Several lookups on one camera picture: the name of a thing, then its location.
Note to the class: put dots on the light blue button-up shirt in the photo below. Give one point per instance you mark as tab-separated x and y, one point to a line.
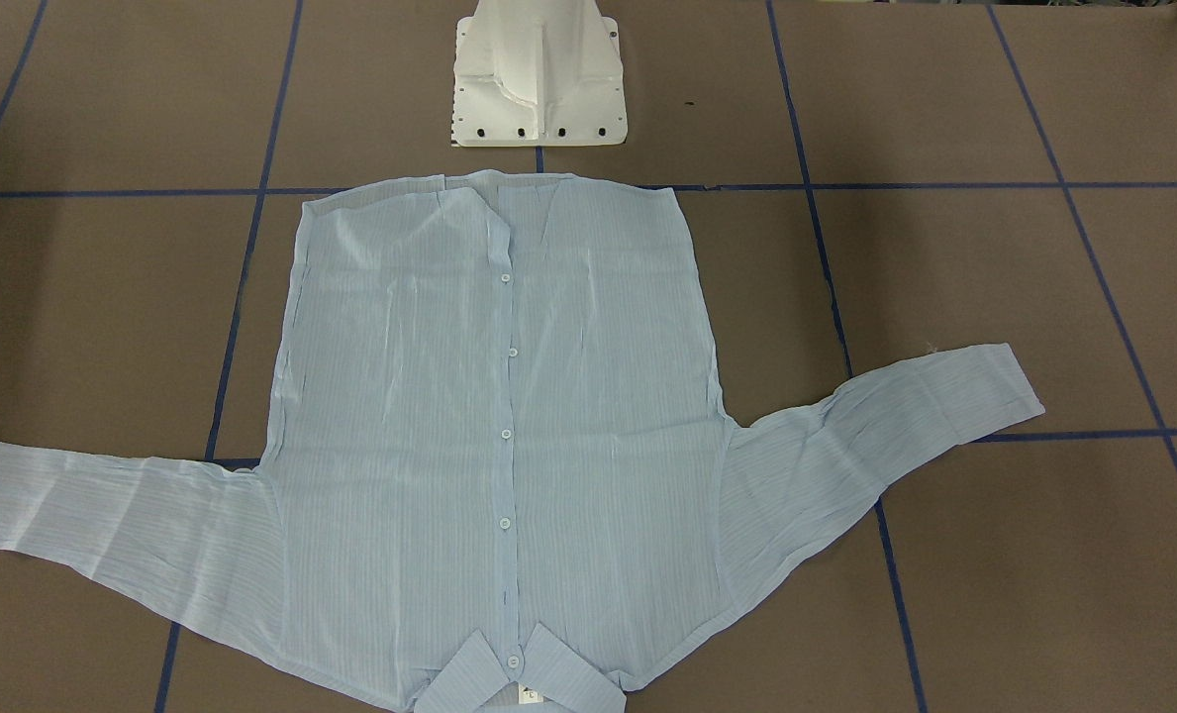
498	456

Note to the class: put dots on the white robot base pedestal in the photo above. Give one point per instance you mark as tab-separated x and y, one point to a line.
538	74

